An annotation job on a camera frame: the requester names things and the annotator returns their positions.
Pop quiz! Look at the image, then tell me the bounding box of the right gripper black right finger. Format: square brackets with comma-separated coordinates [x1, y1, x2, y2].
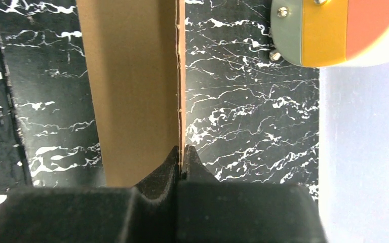
[176, 145, 327, 242]

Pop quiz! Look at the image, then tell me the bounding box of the round white drawer cabinet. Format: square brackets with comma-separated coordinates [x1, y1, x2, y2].
[269, 0, 389, 68]

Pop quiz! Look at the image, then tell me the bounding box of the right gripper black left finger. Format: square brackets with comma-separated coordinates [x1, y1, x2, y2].
[0, 147, 179, 242]

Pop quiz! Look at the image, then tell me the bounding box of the brown cardboard box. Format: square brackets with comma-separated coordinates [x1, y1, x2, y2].
[77, 1, 179, 187]

